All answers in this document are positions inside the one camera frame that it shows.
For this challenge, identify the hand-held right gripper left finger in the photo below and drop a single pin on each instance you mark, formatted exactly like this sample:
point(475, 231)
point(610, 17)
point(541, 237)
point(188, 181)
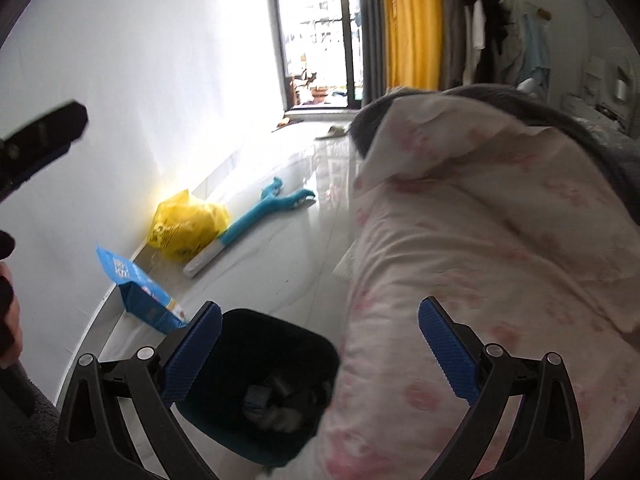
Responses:
point(192, 355)

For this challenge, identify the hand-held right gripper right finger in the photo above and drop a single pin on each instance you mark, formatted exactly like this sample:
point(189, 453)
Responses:
point(450, 350)

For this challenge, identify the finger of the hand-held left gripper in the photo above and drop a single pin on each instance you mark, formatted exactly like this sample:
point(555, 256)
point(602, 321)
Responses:
point(45, 160)
point(50, 127)

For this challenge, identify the black trash bin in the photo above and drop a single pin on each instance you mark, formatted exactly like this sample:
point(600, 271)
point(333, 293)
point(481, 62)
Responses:
point(280, 340)

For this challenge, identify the person's left hand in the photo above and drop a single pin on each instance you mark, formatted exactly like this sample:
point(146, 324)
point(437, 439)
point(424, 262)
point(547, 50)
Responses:
point(11, 317)

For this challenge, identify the grey fleece garment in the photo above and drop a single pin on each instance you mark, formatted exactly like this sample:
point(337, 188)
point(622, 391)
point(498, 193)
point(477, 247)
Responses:
point(25, 445)

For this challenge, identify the pink printed blanket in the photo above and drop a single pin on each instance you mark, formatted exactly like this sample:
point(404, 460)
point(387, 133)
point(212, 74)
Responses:
point(475, 285)

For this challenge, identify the blue carton box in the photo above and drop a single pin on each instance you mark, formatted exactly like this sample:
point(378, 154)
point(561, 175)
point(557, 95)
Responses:
point(142, 290)

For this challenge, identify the yellow plastic bag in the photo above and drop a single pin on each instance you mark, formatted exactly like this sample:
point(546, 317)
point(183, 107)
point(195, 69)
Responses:
point(190, 225)

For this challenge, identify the beige floor mat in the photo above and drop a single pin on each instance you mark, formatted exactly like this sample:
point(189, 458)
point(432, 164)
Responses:
point(346, 264)

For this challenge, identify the slipper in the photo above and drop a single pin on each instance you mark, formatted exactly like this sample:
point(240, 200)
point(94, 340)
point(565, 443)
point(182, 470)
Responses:
point(331, 132)

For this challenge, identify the white vanity table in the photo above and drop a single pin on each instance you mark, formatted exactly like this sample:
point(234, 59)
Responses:
point(590, 110)

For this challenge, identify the glass balcony door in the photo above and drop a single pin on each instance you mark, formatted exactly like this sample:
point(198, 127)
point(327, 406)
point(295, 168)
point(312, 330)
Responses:
point(315, 35)

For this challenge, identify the white hanging garment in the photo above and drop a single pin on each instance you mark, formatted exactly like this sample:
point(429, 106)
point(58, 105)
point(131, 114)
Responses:
point(511, 45)

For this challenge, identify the light blue hanging garment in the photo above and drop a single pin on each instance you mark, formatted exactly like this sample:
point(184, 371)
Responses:
point(535, 50)

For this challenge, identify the grey curtain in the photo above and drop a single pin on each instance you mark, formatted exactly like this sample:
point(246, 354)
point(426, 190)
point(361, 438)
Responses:
point(372, 35)
point(452, 25)

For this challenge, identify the yellow curtain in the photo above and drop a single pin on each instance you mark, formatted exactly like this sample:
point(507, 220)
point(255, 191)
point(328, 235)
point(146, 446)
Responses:
point(410, 25)

